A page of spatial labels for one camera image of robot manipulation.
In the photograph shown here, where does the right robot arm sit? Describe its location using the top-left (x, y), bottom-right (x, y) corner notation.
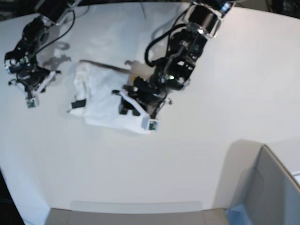
top-left (4, 0), bottom-right (80, 108)

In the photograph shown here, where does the grey front tray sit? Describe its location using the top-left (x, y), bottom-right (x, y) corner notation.
top-left (45, 201), bottom-right (229, 225)

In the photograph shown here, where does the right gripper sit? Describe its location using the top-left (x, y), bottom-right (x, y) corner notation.
top-left (8, 69), bottom-right (61, 108)

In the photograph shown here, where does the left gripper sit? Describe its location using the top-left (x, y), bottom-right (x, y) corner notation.
top-left (112, 76), bottom-right (173, 131)

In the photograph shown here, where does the grey bin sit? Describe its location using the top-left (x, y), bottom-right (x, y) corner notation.
top-left (212, 140), bottom-right (300, 225)

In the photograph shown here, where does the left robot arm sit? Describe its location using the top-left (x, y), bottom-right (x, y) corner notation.
top-left (112, 0), bottom-right (237, 131)

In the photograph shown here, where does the white printed t-shirt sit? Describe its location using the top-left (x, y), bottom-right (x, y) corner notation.
top-left (68, 60), bottom-right (152, 134)

